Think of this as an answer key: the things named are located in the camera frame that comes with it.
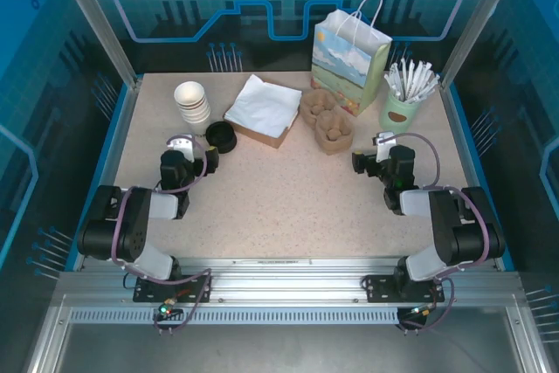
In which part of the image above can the brown pulp cup carrier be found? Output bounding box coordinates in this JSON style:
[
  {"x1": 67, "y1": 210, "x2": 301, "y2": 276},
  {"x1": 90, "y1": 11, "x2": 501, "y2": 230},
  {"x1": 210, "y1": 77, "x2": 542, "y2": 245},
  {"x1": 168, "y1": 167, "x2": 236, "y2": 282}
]
[{"x1": 299, "y1": 88, "x2": 355, "y2": 155}]

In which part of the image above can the landscape print paper bag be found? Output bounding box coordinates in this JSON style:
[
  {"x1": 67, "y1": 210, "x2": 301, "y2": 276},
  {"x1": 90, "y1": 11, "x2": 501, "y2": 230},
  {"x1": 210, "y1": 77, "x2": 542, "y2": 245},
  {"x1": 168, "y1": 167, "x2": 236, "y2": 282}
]
[{"x1": 310, "y1": 0, "x2": 393, "y2": 117}]

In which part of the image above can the stack of black cup lids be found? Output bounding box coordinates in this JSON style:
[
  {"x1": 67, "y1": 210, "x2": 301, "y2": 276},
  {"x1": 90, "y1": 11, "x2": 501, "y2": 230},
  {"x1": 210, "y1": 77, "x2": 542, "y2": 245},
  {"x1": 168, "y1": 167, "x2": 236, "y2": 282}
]
[{"x1": 205, "y1": 121, "x2": 238, "y2": 155}]

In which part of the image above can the stack of white paper cups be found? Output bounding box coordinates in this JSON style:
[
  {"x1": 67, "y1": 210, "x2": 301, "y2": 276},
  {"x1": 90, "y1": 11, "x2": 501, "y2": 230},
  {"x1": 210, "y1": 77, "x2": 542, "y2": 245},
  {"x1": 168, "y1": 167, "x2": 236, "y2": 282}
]
[{"x1": 173, "y1": 80, "x2": 211, "y2": 135}]

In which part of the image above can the pale green straw jar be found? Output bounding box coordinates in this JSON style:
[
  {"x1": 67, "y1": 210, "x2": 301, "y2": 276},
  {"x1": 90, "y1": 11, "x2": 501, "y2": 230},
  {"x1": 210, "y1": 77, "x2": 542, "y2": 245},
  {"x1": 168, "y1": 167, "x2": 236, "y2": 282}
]
[{"x1": 377, "y1": 84, "x2": 424, "y2": 136}]

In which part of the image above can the stack of white napkins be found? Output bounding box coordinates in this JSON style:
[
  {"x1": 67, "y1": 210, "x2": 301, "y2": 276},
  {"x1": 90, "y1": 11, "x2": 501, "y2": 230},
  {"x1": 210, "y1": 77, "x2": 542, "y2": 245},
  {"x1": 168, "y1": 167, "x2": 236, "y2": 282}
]
[{"x1": 224, "y1": 74, "x2": 303, "y2": 138}]

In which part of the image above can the white wrapped straw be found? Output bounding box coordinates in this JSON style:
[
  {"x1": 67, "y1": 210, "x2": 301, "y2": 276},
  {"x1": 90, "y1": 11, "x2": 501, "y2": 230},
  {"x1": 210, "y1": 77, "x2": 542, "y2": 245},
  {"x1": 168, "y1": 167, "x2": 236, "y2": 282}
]
[
  {"x1": 408, "y1": 61, "x2": 419, "y2": 101},
  {"x1": 390, "y1": 62, "x2": 406, "y2": 99},
  {"x1": 419, "y1": 75, "x2": 440, "y2": 102},
  {"x1": 413, "y1": 60, "x2": 428, "y2": 101},
  {"x1": 417, "y1": 65, "x2": 436, "y2": 101},
  {"x1": 383, "y1": 74, "x2": 402, "y2": 101}
]

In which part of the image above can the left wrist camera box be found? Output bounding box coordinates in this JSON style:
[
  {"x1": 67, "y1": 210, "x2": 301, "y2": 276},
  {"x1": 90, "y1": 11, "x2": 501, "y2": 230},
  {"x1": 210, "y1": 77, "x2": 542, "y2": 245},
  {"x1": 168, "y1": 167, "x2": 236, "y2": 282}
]
[{"x1": 167, "y1": 136, "x2": 196, "y2": 162}]

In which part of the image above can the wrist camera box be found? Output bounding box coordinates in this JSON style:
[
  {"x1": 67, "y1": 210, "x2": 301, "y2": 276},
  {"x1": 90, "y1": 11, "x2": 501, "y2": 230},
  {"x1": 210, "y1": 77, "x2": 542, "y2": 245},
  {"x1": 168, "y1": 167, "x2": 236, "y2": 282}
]
[
  {"x1": 370, "y1": 130, "x2": 397, "y2": 162},
  {"x1": 167, "y1": 136, "x2": 196, "y2": 162}
]

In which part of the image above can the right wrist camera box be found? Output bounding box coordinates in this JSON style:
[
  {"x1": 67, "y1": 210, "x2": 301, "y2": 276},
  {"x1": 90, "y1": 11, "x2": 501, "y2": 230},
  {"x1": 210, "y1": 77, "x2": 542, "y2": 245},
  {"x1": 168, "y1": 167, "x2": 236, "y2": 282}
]
[{"x1": 370, "y1": 130, "x2": 397, "y2": 162}]

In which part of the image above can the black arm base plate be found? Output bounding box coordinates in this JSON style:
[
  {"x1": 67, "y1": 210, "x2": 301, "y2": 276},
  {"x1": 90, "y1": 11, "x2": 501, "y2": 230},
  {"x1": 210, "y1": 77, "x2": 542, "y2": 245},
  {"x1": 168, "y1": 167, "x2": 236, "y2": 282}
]
[
  {"x1": 364, "y1": 274, "x2": 445, "y2": 304},
  {"x1": 133, "y1": 274, "x2": 214, "y2": 304}
]

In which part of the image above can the aluminium front rail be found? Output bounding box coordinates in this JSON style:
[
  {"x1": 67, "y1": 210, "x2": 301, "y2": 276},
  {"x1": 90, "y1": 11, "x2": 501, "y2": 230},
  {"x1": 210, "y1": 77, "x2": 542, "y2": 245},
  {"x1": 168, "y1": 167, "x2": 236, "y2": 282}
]
[{"x1": 56, "y1": 256, "x2": 523, "y2": 307}]

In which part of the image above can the slotted grey cable duct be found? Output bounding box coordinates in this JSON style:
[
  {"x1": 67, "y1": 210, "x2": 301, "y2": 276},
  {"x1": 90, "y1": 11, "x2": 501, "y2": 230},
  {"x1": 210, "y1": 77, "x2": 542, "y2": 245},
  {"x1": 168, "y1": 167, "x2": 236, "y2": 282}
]
[{"x1": 68, "y1": 307, "x2": 401, "y2": 326}]

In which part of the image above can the aluminium frame post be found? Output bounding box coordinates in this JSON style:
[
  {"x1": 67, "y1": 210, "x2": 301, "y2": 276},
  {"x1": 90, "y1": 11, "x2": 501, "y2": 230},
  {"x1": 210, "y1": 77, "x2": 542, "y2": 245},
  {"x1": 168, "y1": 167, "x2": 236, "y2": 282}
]
[
  {"x1": 439, "y1": 0, "x2": 528, "y2": 88},
  {"x1": 46, "y1": 0, "x2": 143, "y2": 88}
]

